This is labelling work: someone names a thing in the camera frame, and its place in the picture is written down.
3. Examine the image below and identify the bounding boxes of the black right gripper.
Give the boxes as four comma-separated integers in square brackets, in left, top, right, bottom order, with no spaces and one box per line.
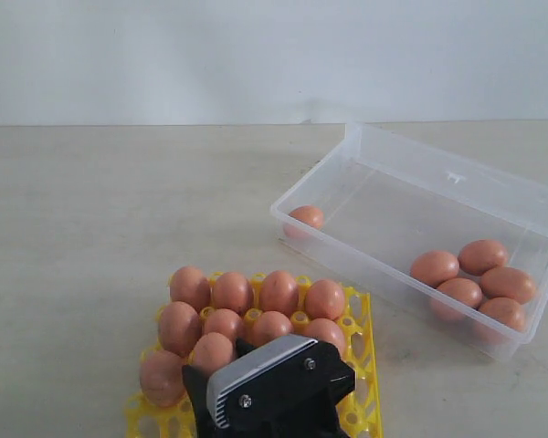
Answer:
[182,338,355,438]

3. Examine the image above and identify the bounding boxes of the brown egg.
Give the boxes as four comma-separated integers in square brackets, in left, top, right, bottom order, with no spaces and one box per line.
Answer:
[458,239,509,276]
[212,272,254,316]
[479,266,538,304]
[191,332,236,376]
[304,279,345,320]
[473,297,526,345]
[410,250,459,287]
[250,311,293,347]
[169,266,211,312]
[139,350,185,408]
[283,205,324,240]
[429,277,483,322]
[203,308,245,342]
[158,301,202,358]
[303,318,346,357]
[258,270,300,317]

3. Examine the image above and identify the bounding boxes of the yellow plastic egg tray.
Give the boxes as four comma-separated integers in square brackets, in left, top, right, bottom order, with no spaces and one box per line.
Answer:
[125,267,382,438]

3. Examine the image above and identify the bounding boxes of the clear plastic container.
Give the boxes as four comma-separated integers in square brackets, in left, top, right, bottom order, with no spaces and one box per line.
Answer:
[270,124,548,361]

